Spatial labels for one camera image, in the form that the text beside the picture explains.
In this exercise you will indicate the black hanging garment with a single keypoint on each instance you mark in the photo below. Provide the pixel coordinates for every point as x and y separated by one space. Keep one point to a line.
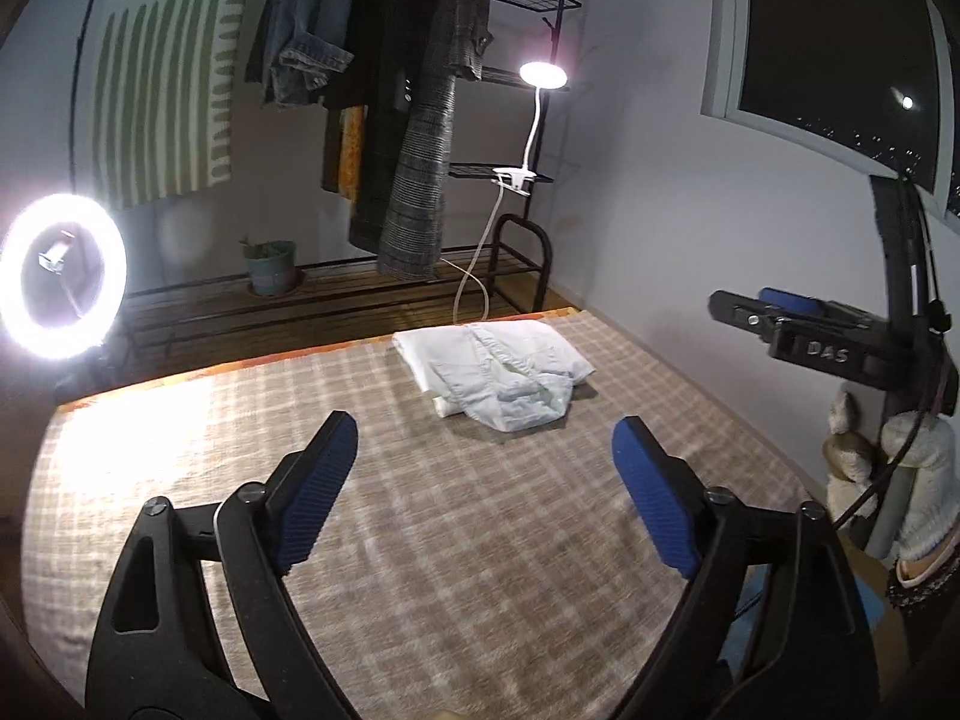
382 150

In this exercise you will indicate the grey plaid coat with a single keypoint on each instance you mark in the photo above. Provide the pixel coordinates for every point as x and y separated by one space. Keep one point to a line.
424 165

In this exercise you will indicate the blue denim jacket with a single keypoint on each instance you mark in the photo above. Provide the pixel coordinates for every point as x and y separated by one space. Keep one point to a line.
307 30

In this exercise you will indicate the window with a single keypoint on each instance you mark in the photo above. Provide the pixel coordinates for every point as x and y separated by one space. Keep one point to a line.
840 37

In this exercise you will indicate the white clip lamp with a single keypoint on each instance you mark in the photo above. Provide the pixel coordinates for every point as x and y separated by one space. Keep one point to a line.
541 75

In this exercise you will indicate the black metal tube frame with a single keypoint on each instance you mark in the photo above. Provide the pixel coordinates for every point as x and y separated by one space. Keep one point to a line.
540 255

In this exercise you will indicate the beige plaid blanket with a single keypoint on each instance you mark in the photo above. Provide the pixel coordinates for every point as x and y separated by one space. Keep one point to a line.
487 540

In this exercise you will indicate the white garment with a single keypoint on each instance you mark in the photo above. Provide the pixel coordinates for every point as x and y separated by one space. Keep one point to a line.
502 367

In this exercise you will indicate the yellow hanging garment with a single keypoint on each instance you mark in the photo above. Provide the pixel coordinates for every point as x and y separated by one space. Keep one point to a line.
349 154

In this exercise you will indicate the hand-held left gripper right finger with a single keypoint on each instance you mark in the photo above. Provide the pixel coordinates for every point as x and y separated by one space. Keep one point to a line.
656 502

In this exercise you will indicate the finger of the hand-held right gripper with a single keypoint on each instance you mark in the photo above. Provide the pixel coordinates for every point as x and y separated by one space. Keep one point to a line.
825 352
787 300

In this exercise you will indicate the green striped wall hanging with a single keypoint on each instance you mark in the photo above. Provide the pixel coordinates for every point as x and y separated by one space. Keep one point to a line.
165 90

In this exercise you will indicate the person's right forearm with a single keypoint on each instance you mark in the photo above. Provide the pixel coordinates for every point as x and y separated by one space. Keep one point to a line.
930 592

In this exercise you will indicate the blue paper sheet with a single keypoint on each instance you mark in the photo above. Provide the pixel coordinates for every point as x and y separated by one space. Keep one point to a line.
861 607

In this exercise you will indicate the black metal clothes rack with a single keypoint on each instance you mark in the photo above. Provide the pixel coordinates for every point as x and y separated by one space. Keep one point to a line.
225 315

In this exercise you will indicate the potted plant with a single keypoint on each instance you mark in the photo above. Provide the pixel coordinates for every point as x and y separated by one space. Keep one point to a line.
270 270

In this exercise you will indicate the person's right hand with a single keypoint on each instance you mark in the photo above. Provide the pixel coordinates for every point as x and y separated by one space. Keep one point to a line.
937 480

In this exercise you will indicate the phone holder clamp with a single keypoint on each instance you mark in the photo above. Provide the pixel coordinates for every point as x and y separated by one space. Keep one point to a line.
56 255

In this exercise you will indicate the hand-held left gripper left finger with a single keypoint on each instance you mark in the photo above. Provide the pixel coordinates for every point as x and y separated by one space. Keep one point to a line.
315 495

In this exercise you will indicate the brown cardboard sheet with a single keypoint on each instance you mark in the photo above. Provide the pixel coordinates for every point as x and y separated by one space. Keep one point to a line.
889 615

